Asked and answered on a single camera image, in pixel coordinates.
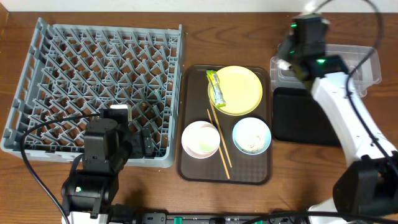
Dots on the green snack wrapper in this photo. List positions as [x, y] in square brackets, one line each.
[215, 84]

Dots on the yellow plate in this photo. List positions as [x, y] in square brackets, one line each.
[241, 89]

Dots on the light blue bowl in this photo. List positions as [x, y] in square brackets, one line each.
[251, 136]

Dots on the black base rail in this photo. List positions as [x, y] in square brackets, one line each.
[162, 218]

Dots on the black waste tray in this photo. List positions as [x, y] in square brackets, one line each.
[297, 117]

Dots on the grey dishwasher rack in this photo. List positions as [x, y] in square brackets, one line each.
[77, 70]

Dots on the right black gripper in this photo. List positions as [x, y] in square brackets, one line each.
[282, 47]

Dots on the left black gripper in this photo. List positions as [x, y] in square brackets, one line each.
[137, 144]

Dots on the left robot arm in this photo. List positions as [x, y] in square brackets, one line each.
[93, 181]

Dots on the wooden chopstick right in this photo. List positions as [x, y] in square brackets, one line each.
[221, 133]

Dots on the white pink bowl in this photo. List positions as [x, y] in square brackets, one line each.
[200, 139]

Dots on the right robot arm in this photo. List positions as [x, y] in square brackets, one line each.
[369, 185]

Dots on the brown serving tray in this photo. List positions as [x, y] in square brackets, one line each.
[240, 168]

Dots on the clear plastic bin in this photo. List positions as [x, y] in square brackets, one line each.
[367, 75]

